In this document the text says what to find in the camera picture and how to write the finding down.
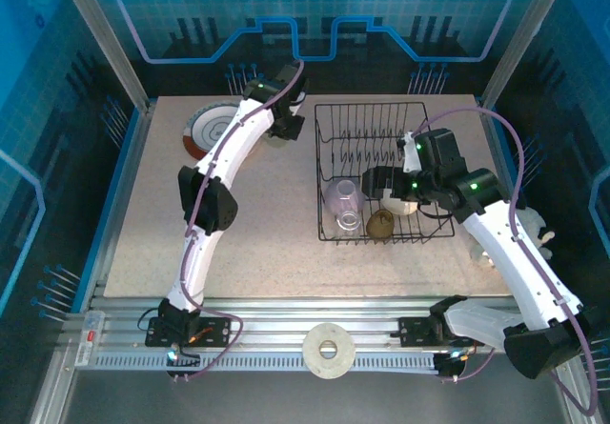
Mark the clear drinking glass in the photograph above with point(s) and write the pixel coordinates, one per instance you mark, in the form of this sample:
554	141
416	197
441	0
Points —
348	223

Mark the amber drinking glass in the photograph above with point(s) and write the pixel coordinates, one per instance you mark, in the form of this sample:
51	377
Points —
380	224

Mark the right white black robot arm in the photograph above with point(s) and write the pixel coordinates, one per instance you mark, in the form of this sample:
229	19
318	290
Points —
514	252

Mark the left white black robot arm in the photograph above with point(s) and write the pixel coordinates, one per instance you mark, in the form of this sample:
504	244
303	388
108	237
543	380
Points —
200	262

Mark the white plate blue-grey rim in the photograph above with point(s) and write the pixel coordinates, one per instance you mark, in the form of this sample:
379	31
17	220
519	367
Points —
209	128

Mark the white tape roll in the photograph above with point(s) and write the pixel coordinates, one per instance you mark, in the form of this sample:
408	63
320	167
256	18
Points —
314	352

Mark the pale green tumbler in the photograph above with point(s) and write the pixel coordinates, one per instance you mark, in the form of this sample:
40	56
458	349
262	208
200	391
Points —
276	144

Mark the white bowl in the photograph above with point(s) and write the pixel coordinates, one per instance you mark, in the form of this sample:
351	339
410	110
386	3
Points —
398	207

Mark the clear tag with red label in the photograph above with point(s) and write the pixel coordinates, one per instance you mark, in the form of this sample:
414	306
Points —
90	338

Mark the aluminium frame rail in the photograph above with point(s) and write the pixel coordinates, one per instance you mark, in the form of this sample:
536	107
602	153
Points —
286	309

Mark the aluminium frame post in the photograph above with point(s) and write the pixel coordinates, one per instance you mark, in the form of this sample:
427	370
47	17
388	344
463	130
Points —
111	43
522	38

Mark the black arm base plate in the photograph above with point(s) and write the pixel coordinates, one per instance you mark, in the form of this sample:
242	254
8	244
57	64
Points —
414	331
214	331

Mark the black and white plush toy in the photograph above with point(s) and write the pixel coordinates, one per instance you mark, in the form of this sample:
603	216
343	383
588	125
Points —
534	224

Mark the blue table edge strip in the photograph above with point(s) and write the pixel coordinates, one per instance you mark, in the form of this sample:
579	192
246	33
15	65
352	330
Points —
110	205
501	133

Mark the small black circuit board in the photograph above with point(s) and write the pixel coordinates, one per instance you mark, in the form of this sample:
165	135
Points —
450	364
183	359

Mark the clear lilac glass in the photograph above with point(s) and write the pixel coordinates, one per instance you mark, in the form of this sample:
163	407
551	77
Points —
343	195

